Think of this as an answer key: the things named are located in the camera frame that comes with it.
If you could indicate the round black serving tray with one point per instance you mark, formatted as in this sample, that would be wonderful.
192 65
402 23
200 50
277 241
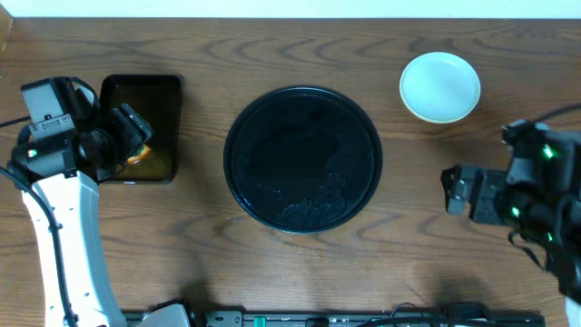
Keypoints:
303 159

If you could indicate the orange green sponge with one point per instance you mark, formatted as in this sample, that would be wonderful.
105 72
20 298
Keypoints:
140 154

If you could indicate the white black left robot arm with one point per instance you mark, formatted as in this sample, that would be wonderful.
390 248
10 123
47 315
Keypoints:
58 162

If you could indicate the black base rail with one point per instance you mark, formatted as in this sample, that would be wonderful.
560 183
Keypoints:
180 313

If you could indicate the yellow plate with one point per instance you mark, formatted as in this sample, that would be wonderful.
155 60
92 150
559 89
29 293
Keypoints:
440 105

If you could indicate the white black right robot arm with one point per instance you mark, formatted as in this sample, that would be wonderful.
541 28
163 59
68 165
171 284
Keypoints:
537 196

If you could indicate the black rectangular water tray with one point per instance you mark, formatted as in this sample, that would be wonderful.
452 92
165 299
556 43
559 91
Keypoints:
157 98

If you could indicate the mint green plate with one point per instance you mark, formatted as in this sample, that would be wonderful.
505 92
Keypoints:
438 69

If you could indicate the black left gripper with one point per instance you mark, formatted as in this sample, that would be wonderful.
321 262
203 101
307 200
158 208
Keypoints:
133 130

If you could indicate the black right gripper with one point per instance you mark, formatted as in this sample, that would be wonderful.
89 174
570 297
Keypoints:
489 181

